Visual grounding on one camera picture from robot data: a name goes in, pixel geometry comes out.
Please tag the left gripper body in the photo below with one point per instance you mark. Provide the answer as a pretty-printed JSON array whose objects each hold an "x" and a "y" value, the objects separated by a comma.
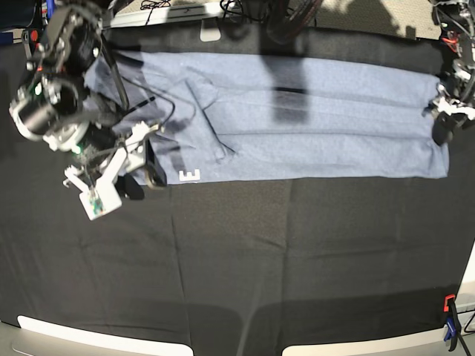
[{"x": 446, "y": 124}]

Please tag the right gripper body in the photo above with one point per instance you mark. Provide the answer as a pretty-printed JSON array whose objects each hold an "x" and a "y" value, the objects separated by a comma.
[{"x": 133, "y": 154}]

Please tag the blue-grey t-shirt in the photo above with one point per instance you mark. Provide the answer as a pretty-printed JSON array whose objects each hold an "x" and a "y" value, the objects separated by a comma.
[{"x": 238, "y": 117}]

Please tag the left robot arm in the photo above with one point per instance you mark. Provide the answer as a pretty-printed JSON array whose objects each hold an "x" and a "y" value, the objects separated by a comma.
[{"x": 456, "y": 20}]

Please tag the black table cloth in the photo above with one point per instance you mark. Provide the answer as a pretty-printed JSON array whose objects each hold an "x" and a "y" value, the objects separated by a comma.
[{"x": 239, "y": 267}]

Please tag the orange clamp far left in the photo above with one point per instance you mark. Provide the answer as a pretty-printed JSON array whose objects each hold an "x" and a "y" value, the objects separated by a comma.
[{"x": 30, "y": 39}]

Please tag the orange blue clamp near right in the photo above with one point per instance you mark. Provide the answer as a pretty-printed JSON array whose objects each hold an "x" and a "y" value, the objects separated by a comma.
[{"x": 452, "y": 322}]

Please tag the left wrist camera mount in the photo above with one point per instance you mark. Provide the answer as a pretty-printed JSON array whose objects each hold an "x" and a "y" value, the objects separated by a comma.
[{"x": 443, "y": 102}]

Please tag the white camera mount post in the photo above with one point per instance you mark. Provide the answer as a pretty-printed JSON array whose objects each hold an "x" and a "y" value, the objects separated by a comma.
[{"x": 209, "y": 30}]

